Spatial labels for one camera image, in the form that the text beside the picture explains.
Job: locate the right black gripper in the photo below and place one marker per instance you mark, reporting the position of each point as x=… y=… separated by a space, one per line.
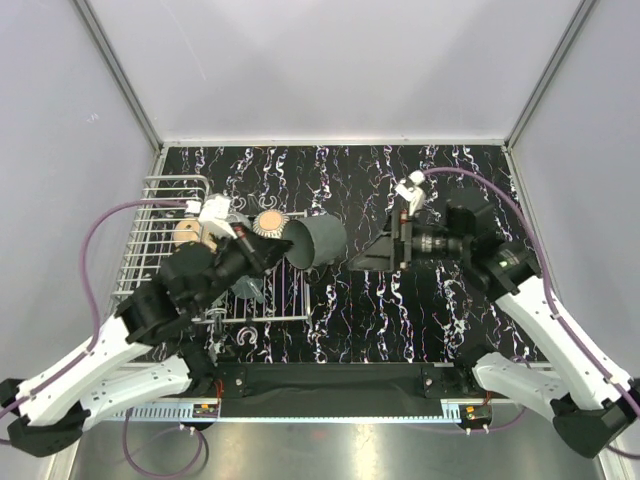
x=394 y=251

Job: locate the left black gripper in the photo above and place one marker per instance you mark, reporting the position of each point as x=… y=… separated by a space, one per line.
x=259 y=252

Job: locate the dark mug cream interior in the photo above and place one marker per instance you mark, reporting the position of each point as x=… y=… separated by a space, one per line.
x=249 y=288

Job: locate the tan ceramic mug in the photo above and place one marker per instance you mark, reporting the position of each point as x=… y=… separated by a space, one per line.
x=190 y=230

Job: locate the ribbed grey mug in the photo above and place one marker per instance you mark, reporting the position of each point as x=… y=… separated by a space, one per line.
x=270 y=223

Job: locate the dark green cup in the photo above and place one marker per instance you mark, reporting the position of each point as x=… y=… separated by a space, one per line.
x=317 y=241

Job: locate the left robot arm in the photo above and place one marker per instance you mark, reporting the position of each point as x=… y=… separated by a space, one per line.
x=55 y=408

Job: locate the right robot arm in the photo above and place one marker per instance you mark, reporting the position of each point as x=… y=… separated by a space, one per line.
x=588 y=399

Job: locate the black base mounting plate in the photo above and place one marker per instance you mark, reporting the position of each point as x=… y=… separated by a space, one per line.
x=423 y=380

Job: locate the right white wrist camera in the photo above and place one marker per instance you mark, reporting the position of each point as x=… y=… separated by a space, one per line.
x=411 y=189

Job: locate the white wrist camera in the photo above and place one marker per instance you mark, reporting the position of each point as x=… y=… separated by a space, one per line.
x=411 y=189
x=213 y=214

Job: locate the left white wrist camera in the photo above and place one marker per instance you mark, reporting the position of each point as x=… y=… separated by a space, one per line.
x=213 y=214

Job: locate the metal wire dish rack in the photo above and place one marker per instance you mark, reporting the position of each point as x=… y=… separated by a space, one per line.
x=163 y=284

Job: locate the white slotted cable duct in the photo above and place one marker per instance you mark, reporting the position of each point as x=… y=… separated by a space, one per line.
x=175 y=411

